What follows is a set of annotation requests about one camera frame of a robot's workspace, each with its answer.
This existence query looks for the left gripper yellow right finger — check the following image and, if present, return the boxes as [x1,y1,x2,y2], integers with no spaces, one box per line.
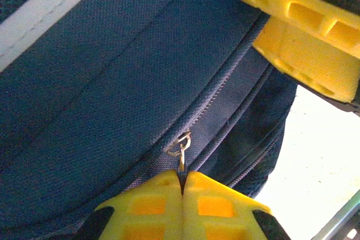
[182,170,291,240]

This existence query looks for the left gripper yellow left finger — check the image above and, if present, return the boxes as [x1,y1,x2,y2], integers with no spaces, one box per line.
[71,169,184,240]

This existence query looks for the navy blue student backpack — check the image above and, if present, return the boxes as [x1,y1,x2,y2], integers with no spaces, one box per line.
[0,0,299,240]

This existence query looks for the aluminium enclosure frame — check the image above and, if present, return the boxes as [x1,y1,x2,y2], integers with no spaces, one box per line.
[312,189,360,240]

